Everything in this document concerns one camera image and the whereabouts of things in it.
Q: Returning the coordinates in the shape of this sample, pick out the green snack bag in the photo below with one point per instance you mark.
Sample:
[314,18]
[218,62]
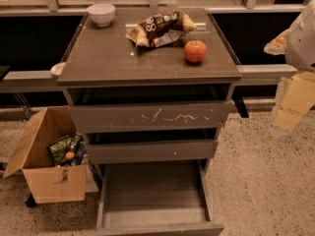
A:
[59,148]

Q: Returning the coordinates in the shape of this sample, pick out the cardboard box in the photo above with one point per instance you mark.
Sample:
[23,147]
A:
[48,183]

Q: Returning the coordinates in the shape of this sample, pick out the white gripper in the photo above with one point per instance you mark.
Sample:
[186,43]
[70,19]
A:
[302,43]

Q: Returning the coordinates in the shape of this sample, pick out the white ceramic bowl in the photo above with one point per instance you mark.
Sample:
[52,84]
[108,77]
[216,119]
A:
[102,14]

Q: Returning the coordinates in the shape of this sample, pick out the grey drawer cabinet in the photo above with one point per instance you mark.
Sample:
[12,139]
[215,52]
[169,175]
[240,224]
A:
[106,68]

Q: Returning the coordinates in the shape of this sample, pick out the blue snack packet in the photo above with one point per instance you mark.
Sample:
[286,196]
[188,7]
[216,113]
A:
[79,155]

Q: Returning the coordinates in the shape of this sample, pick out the small orange fruit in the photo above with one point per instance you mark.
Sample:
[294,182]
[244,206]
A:
[69,155]

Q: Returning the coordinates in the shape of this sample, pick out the middle grey drawer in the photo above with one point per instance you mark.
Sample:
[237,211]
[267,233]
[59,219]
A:
[152,151]

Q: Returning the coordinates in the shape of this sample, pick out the bottom grey open drawer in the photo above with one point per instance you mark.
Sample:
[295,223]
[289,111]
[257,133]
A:
[155,199]

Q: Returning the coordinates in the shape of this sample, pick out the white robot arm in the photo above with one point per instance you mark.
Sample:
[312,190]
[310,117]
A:
[299,51]

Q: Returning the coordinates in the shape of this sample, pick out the red apple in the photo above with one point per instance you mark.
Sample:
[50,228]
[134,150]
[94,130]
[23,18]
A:
[195,51]

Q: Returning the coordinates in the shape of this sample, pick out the top grey drawer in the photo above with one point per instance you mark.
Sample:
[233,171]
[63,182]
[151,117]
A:
[149,117]

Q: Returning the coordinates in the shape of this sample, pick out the brown chip bag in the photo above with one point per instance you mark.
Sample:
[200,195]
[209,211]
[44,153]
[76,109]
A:
[161,29]

